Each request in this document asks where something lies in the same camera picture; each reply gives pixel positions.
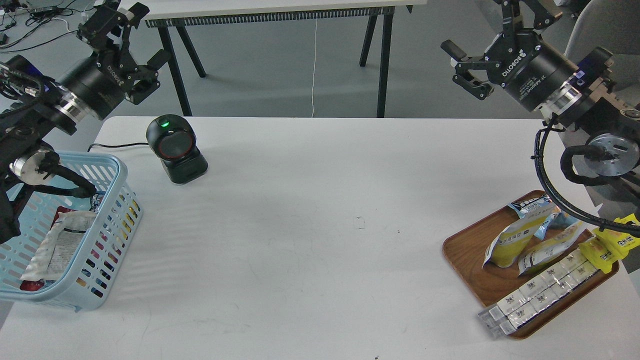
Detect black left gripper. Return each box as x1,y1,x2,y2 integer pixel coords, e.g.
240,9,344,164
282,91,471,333
57,0,172,120

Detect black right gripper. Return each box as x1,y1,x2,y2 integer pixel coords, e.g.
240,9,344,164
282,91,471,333
440,0,583,113

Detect yellow white snack pouch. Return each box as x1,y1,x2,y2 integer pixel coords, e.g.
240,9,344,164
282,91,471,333
482,207,561,268

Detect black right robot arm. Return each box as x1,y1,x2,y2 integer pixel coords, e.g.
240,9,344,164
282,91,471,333
440,0,639,237

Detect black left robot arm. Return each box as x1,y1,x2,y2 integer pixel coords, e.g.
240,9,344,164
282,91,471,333
0,0,170,243

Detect light blue plastic basket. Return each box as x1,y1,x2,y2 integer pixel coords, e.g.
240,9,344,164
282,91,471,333
0,152,144,312

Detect blue snack bag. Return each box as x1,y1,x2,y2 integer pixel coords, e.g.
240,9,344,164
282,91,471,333
508,194,578,240

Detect white snack bag in basket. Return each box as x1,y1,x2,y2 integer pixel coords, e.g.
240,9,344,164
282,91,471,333
20,210,98,281

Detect yellow small snack packet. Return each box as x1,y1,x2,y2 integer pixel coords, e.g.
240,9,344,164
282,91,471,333
578,235,629,274

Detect red snack pack in basket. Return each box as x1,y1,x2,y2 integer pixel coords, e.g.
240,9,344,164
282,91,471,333
19,280,45,292

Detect white table with black legs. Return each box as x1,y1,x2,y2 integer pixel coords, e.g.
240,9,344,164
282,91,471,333
143,0,425,117

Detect black barcode scanner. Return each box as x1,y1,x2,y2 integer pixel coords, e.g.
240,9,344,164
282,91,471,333
145,114,209,185

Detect grey office chair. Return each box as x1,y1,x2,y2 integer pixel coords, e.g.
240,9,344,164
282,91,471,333
565,0,640,82

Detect wooden tray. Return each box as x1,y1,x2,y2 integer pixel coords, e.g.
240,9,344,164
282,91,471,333
442,189,620,340

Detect yellow white flat pouch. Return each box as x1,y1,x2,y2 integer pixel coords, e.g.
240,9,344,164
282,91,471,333
518,220,587,276

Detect clear pack of white cubes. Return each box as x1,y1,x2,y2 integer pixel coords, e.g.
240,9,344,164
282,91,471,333
477,249,599,338

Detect black floor cables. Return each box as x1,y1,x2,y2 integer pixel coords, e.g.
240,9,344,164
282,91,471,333
0,0,96,53

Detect black scanner cable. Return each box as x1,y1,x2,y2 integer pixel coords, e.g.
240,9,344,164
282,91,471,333
88,142,149,153

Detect white hanging cable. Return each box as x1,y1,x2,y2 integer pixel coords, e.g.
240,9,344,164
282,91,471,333
311,19,319,119

